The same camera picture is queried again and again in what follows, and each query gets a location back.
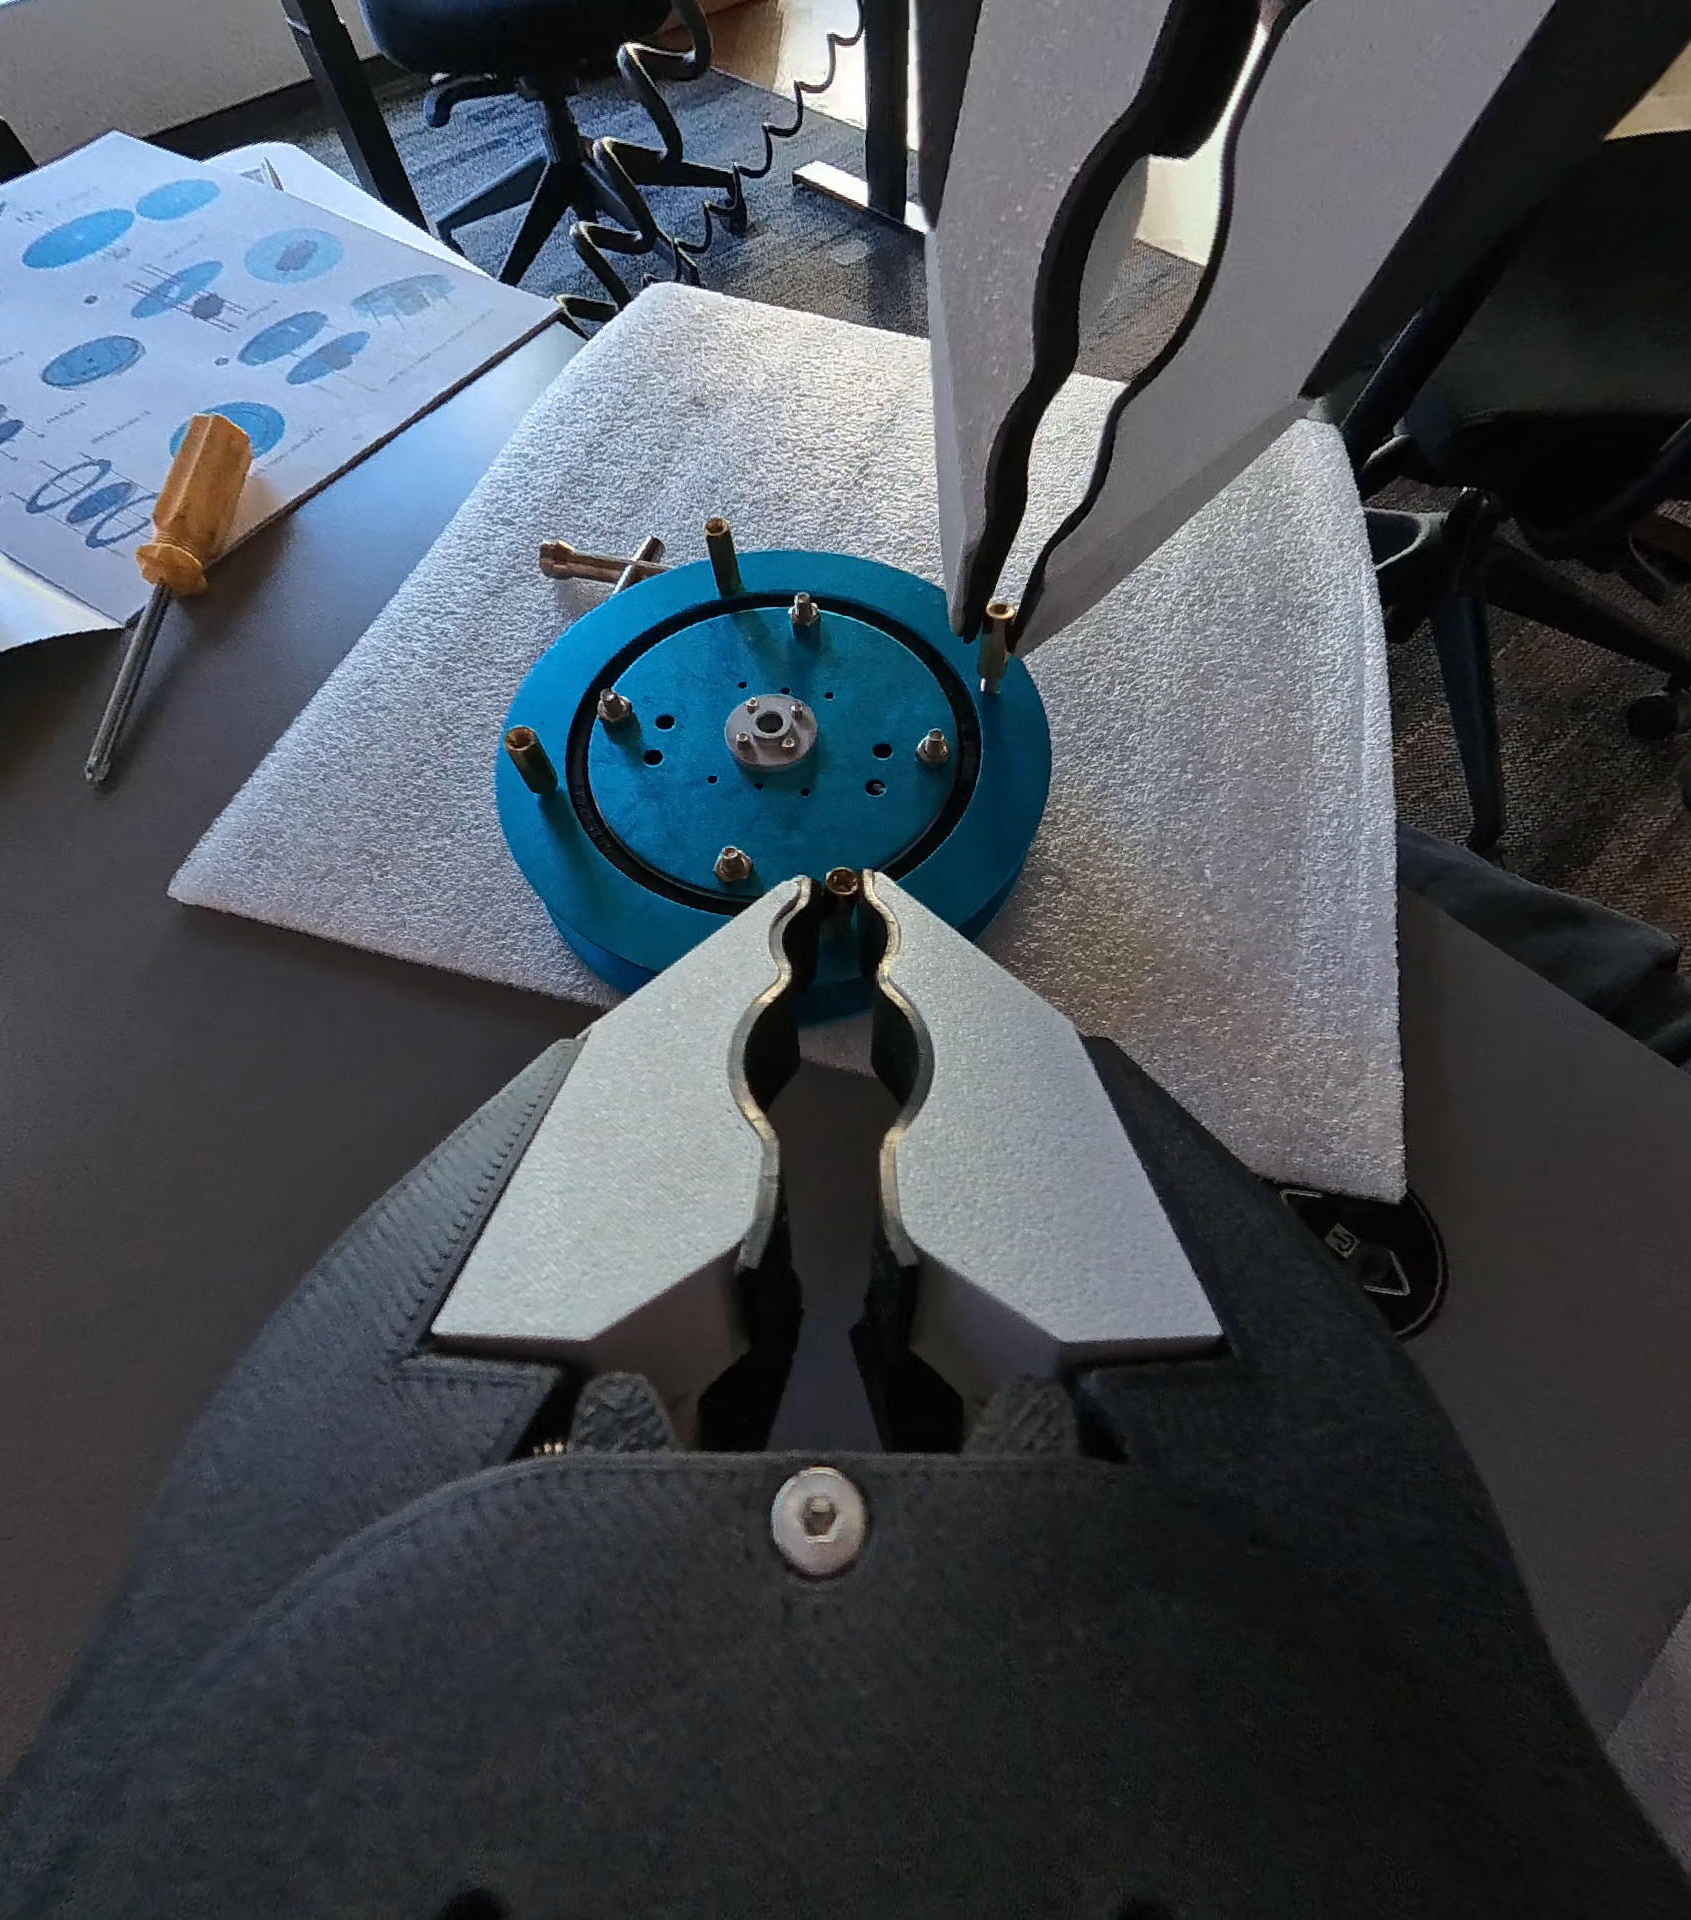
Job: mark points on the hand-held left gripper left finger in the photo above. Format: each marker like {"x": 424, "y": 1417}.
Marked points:
{"x": 606, "y": 1201}

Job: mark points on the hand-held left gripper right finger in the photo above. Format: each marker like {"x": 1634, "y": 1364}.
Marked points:
{"x": 1056, "y": 1201}

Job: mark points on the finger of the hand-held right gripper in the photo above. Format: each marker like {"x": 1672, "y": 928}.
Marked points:
{"x": 1010, "y": 180}
{"x": 1356, "y": 180}

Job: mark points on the blue round base plate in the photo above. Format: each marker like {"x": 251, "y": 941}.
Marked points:
{"x": 680, "y": 811}

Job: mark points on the metal socket wrench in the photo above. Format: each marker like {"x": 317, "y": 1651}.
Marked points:
{"x": 606, "y": 563}

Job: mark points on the black metal desk leg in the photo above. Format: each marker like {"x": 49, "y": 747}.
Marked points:
{"x": 353, "y": 105}
{"x": 888, "y": 90}

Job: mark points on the round black desk button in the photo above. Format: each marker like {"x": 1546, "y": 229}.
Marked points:
{"x": 1364, "y": 1245}

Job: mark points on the dark grey desk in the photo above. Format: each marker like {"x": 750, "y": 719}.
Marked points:
{"x": 65, "y": 1124}

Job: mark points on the white foam sheet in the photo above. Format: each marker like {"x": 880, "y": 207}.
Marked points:
{"x": 1160, "y": 824}

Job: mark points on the black chair base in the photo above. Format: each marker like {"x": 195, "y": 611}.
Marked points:
{"x": 516, "y": 23}

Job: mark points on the person's dark trousers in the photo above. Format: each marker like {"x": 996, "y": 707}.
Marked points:
{"x": 1566, "y": 931}

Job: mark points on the printed instruction manual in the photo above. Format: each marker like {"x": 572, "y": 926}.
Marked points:
{"x": 335, "y": 345}

